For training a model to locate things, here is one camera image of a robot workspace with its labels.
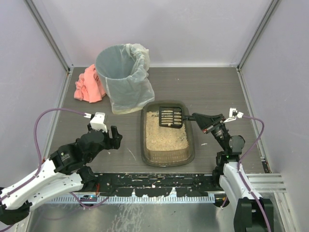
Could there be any black slotted litter scoop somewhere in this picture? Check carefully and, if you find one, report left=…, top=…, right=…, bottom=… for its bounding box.
left=159, top=106, right=195, bottom=129

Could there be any dark translucent litter box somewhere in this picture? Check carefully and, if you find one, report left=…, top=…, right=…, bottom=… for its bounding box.
left=140, top=100, right=195, bottom=167

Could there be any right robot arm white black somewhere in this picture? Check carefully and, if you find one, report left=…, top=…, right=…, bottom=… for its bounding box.
left=192, top=110, right=274, bottom=232

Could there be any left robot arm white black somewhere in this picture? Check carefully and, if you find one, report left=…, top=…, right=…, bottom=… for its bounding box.
left=0, top=126, right=123, bottom=226

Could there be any beige cat litter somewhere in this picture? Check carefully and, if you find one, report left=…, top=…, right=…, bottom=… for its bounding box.
left=145, top=111, right=189, bottom=151

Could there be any pink cloth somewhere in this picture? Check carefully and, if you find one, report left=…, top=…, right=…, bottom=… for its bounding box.
left=74, top=64, right=106, bottom=103

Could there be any bin with translucent bag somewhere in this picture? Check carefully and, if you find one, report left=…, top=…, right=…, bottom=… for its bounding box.
left=95, top=43, right=155, bottom=115

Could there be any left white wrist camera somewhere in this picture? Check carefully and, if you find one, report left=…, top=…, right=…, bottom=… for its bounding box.
left=84, top=112, right=108, bottom=132

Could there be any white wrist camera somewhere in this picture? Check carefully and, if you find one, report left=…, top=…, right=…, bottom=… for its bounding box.
left=225, top=108, right=244, bottom=123
left=84, top=112, right=108, bottom=132

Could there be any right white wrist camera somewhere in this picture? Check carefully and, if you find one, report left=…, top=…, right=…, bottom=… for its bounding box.
left=225, top=108, right=244, bottom=123

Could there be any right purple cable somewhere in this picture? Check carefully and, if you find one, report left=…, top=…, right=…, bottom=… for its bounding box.
left=238, top=115, right=271, bottom=232

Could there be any purple cable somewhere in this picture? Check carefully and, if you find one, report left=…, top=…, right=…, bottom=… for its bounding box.
left=0, top=108, right=108, bottom=229
left=238, top=115, right=271, bottom=232

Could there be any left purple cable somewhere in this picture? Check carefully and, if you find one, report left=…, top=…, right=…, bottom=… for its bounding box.
left=0, top=108, right=108, bottom=229

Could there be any black taped base rail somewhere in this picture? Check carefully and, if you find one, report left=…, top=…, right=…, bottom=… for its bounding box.
left=69, top=172, right=242, bottom=198

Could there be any grey slotted cable duct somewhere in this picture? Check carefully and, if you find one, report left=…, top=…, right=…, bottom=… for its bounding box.
left=48, top=193, right=215, bottom=204

